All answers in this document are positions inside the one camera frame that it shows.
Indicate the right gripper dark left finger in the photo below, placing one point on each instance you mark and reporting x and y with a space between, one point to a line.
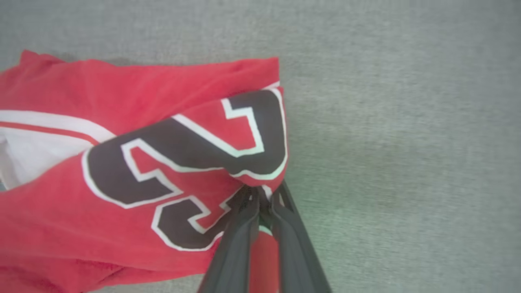
238 252

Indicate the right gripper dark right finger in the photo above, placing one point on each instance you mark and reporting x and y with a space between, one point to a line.
295 256

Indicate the red basketball jersey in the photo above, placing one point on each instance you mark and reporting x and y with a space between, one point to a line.
122 93

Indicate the grey fabric sofa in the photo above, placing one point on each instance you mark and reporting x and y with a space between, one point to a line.
407 142

